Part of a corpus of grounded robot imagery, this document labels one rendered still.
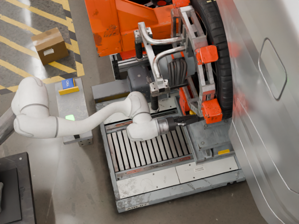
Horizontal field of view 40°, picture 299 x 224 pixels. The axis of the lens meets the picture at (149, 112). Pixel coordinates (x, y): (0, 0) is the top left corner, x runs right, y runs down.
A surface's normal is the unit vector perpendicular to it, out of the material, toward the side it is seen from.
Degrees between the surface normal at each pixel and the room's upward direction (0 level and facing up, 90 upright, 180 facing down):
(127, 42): 90
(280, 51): 81
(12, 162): 0
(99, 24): 90
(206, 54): 35
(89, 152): 0
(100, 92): 0
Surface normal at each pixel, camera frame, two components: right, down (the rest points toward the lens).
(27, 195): -0.05, -0.52
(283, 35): -0.96, 0.12
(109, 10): 0.24, 0.82
